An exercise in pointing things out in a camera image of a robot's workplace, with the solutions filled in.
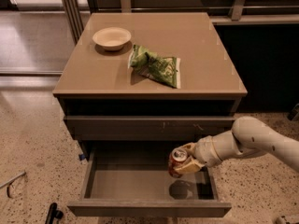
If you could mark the metal rod on floor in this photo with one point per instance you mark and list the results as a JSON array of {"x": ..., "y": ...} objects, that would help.
[{"x": 9, "y": 183}]

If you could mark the green chip bag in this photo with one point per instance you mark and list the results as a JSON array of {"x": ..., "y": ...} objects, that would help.
[{"x": 149, "y": 64}]

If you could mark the white bowl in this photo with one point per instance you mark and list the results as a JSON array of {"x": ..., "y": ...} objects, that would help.
[{"x": 112, "y": 38}]

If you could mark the red coke can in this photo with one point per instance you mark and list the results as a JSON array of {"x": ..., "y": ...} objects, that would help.
[{"x": 176, "y": 157}]

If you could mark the grey drawer cabinet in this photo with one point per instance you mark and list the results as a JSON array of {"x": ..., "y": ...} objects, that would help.
[{"x": 97, "y": 82}]

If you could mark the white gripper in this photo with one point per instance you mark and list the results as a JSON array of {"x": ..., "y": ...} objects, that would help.
[{"x": 204, "y": 152}]

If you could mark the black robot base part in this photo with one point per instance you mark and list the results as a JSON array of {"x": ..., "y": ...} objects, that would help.
[{"x": 53, "y": 213}]

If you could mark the open middle drawer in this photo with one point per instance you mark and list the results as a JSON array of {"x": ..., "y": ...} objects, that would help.
[{"x": 131, "y": 179}]

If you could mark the closed top drawer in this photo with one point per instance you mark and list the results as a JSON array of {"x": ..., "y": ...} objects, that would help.
[{"x": 145, "y": 128}]

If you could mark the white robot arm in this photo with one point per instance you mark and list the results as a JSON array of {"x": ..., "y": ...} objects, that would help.
[{"x": 248, "y": 138}]

